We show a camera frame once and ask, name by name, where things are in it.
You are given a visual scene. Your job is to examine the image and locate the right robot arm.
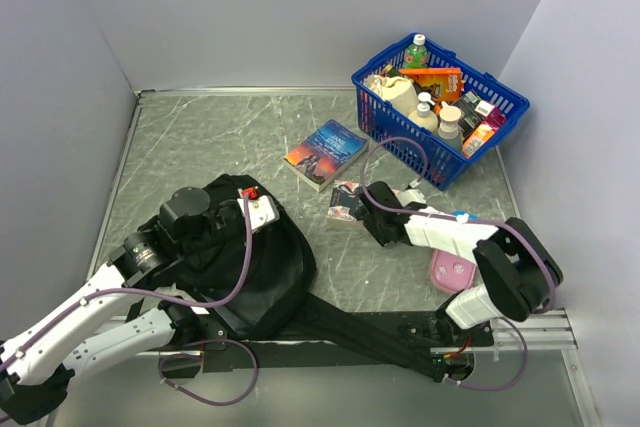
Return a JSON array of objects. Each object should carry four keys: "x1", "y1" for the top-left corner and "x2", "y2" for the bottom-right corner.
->
[{"x1": 360, "y1": 181, "x2": 564, "y2": 345}]

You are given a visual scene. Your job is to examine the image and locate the Little Women paperback book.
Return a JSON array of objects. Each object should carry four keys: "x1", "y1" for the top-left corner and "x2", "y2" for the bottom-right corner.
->
[{"x1": 327, "y1": 180, "x2": 363, "y2": 225}]

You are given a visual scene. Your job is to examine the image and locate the orange snack box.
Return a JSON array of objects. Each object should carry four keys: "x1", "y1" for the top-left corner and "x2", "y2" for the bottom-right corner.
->
[{"x1": 399, "y1": 67, "x2": 464, "y2": 102}]

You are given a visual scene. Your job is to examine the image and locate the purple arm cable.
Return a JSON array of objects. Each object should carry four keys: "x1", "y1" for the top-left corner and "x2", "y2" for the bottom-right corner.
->
[
  {"x1": 0, "y1": 196, "x2": 254, "y2": 426},
  {"x1": 359, "y1": 135, "x2": 557, "y2": 313}
]

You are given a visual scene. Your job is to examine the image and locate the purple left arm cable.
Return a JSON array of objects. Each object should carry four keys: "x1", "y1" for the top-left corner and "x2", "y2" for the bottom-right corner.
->
[{"x1": 0, "y1": 196, "x2": 254, "y2": 426}]

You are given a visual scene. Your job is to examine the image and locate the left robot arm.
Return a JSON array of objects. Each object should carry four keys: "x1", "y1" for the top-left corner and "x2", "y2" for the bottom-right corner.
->
[{"x1": 1, "y1": 187, "x2": 279, "y2": 425}]

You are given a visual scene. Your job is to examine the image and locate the Jane Eyre paperback book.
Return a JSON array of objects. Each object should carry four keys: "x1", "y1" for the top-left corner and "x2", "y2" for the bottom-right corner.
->
[{"x1": 284, "y1": 119, "x2": 369, "y2": 192}]

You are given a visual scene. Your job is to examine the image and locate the beige cloth pouch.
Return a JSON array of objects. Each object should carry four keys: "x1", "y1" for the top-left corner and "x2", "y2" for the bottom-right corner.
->
[{"x1": 363, "y1": 75, "x2": 419, "y2": 117}]

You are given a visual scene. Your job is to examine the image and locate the orange small carton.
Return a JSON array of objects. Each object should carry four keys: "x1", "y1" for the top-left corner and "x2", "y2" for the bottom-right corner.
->
[{"x1": 461, "y1": 122, "x2": 498, "y2": 159}]

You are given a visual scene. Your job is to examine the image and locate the beige lidded bottle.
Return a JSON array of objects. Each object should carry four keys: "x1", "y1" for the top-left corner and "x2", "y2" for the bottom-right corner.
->
[{"x1": 437, "y1": 101, "x2": 463, "y2": 153}]

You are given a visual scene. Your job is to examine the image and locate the magenta small box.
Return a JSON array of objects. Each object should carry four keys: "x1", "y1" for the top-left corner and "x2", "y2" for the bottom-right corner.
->
[{"x1": 484, "y1": 107, "x2": 506, "y2": 131}]

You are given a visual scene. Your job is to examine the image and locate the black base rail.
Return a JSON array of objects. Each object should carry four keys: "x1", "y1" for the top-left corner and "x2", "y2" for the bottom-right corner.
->
[{"x1": 161, "y1": 311, "x2": 494, "y2": 379}]

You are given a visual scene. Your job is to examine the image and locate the black box with barcode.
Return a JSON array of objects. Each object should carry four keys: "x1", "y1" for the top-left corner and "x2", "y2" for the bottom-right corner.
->
[{"x1": 453, "y1": 90, "x2": 494, "y2": 138}]

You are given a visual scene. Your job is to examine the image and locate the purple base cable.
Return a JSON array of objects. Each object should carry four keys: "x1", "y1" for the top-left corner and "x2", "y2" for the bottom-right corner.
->
[
  {"x1": 157, "y1": 337, "x2": 259, "y2": 406},
  {"x1": 432, "y1": 316, "x2": 529, "y2": 391}
]

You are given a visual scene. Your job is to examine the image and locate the green drink bottle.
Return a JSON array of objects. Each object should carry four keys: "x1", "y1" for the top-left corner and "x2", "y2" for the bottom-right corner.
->
[{"x1": 402, "y1": 34, "x2": 429, "y2": 69}]

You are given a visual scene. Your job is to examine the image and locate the blue plastic basket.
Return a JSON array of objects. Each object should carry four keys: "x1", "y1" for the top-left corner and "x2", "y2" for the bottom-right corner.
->
[{"x1": 351, "y1": 34, "x2": 530, "y2": 191}]

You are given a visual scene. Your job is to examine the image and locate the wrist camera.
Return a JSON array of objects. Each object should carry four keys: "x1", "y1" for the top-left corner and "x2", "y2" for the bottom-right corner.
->
[
  {"x1": 396, "y1": 189, "x2": 427, "y2": 210},
  {"x1": 238, "y1": 186, "x2": 280, "y2": 233}
]

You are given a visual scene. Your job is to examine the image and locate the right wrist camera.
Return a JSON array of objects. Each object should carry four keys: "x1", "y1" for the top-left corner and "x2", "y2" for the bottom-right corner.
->
[{"x1": 396, "y1": 189, "x2": 427, "y2": 210}]

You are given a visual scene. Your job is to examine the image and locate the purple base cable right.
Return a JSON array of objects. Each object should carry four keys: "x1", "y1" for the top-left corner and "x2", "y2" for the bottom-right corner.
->
[{"x1": 432, "y1": 316, "x2": 529, "y2": 391}]

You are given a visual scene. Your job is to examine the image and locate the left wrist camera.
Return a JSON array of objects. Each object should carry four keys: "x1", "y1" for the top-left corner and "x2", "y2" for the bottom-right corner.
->
[{"x1": 238, "y1": 186, "x2": 280, "y2": 233}]

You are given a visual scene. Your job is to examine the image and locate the cream pump bottle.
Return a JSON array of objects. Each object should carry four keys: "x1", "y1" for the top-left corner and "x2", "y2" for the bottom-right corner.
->
[{"x1": 408, "y1": 91, "x2": 439, "y2": 133}]

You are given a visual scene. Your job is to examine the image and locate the pink pencil case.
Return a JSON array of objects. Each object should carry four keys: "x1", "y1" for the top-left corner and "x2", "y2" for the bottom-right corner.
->
[{"x1": 430, "y1": 225, "x2": 478, "y2": 294}]

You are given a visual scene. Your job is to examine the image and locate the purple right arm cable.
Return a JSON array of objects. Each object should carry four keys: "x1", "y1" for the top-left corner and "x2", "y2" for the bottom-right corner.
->
[{"x1": 359, "y1": 135, "x2": 557, "y2": 313}]

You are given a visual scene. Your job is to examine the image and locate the black backpack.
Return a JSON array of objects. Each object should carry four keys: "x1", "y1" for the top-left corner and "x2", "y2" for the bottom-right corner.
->
[{"x1": 124, "y1": 173, "x2": 451, "y2": 384}]

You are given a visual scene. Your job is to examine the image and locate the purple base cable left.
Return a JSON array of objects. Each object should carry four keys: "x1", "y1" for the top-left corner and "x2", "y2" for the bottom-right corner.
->
[{"x1": 157, "y1": 337, "x2": 259, "y2": 406}]

